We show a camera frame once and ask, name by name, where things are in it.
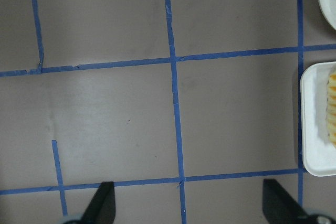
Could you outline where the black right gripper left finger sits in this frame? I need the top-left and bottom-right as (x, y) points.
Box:
(80, 182), (116, 224)

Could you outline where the white rectangular tray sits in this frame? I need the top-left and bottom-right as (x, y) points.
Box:
(300, 62), (335, 177)

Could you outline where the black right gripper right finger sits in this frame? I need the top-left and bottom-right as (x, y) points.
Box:
(262, 179), (312, 224)

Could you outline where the yellow croissant bread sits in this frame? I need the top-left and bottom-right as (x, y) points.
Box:
(327, 70), (335, 147)

